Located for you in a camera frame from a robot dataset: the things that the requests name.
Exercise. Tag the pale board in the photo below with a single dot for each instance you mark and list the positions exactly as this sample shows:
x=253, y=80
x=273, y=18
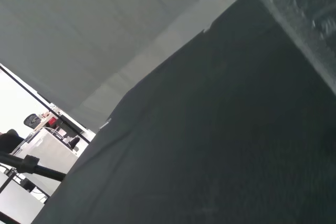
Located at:
x=78, y=32

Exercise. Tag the black bench cloth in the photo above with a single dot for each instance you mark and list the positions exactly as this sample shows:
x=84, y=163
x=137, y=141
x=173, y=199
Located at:
x=204, y=134

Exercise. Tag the black office chair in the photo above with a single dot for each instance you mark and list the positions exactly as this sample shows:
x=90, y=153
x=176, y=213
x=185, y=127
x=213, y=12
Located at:
x=32, y=121

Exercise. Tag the white desk partition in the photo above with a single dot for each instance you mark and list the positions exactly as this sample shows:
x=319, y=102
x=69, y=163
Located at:
x=50, y=148

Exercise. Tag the black tripod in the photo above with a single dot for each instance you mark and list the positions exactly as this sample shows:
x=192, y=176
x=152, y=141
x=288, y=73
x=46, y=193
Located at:
x=29, y=165

